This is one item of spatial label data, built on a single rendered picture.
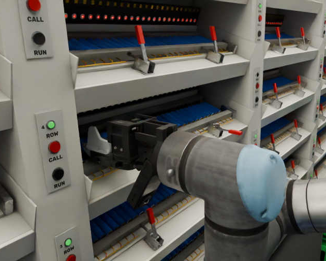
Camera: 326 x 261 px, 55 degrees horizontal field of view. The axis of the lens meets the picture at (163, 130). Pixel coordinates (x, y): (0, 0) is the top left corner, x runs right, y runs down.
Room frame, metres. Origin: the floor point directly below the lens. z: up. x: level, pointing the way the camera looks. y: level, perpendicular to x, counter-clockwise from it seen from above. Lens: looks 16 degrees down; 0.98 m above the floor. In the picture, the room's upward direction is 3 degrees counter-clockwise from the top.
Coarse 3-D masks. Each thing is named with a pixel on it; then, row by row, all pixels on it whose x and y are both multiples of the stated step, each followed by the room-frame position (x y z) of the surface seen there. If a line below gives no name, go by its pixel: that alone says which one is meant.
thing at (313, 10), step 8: (272, 0) 1.06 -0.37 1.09; (280, 0) 1.11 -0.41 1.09; (288, 0) 1.16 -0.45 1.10; (296, 0) 1.22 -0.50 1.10; (304, 0) 1.28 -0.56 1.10; (312, 0) 1.43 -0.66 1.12; (320, 0) 1.47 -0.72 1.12; (280, 8) 1.14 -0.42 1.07; (288, 8) 1.19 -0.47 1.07; (296, 8) 1.25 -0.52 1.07; (304, 8) 1.32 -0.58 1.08; (312, 8) 1.39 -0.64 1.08
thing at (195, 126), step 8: (224, 112) 0.93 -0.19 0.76; (200, 120) 0.84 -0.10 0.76; (208, 120) 0.85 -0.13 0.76; (216, 120) 0.88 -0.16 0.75; (232, 120) 0.93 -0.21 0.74; (184, 128) 0.77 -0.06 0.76; (192, 128) 0.79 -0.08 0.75; (200, 128) 0.83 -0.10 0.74; (88, 168) 0.54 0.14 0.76; (96, 168) 0.56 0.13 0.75; (104, 168) 0.57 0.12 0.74
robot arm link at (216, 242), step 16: (208, 224) 0.38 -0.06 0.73; (272, 224) 0.42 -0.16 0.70; (208, 240) 0.38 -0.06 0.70; (224, 240) 0.36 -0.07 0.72; (240, 240) 0.35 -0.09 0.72; (256, 240) 0.36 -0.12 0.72; (272, 240) 0.40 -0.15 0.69; (208, 256) 0.38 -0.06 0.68; (224, 256) 0.36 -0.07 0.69; (240, 256) 0.35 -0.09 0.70; (256, 256) 0.36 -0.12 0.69
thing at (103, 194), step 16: (176, 96) 0.94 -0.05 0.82; (208, 96) 1.03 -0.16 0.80; (224, 96) 0.99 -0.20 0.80; (112, 112) 0.75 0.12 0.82; (240, 112) 0.95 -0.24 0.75; (224, 128) 0.88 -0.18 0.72; (240, 128) 0.90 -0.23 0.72; (112, 176) 0.57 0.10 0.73; (128, 176) 0.58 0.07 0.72; (96, 192) 0.51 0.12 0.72; (112, 192) 0.52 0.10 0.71; (128, 192) 0.56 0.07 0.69; (96, 208) 0.50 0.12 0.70
